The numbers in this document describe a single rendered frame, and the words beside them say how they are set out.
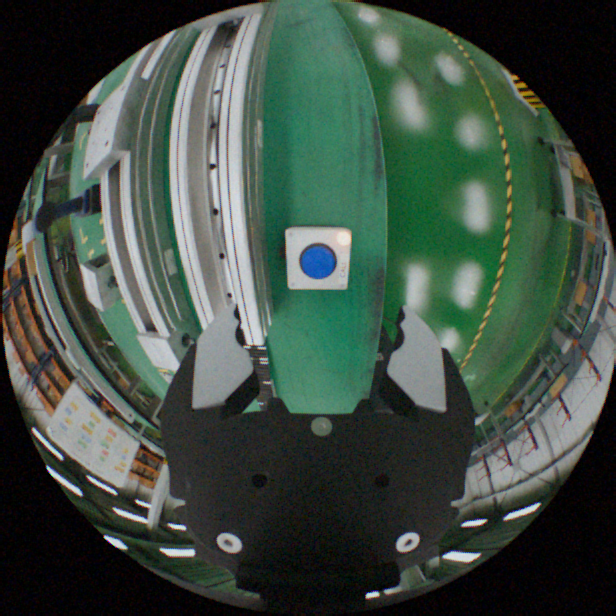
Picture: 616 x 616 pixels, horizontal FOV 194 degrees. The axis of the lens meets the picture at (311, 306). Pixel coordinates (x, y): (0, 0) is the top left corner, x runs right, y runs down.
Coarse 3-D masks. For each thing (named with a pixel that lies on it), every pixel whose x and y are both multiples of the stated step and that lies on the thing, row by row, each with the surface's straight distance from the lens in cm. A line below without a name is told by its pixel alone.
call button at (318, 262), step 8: (312, 248) 21; (320, 248) 21; (304, 256) 21; (312, 256) 21; (320, 256) 21; (328, 256) 21; (304, 264) 21; (312, 264) 21; (320, 264) 21; (328, 264) 21; (312, 272) 22; (320, 272) 22; (328, 272) 22
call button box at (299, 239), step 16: (288, 240) 22; (304, 240) 22; (320, 240) 22; (336, 240) 22; (288, 256) 23; (336, 256) 22; (288, 272) 23; (304, 272) 23; (336, 272) 23; (304, 288) 24; (320, 288) 24; (336, 288) 24
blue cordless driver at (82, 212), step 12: (84, 192) 57; (96, 192) 56; (48, 204) 51; (60, 204) 56; (72, 204) 55; (84, 204) 56; (96, 204) 56; (36, 216) 51; (48, 216) 51; (60, 216) 56; (84, 216) 61; (36, 228) 52
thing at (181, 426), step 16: (192, 352) 9; (192, 368) 9; (176, 384) 8; (192, 384) 8; (176, 400) 8; (192, 400) 8; (176, 416) 8; (192, 416) 7; (208, 416) 7; (224, 416) 7; (176, 432) 7; (192, 432) 7; (176, 448) 7; (192, 448) 7; (176, 464) 7; (176, 480) 7; (176, 496) 7
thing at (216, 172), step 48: (240, 48) 33; (192, 96) 31; (240, 96) 26; (192, 144) 28; (240, 144) 22; (192, 192) 26; (240, 192) 21; (192, 240) 25; (240, 240) 21; (192, 288) 27; (240, 288) 23
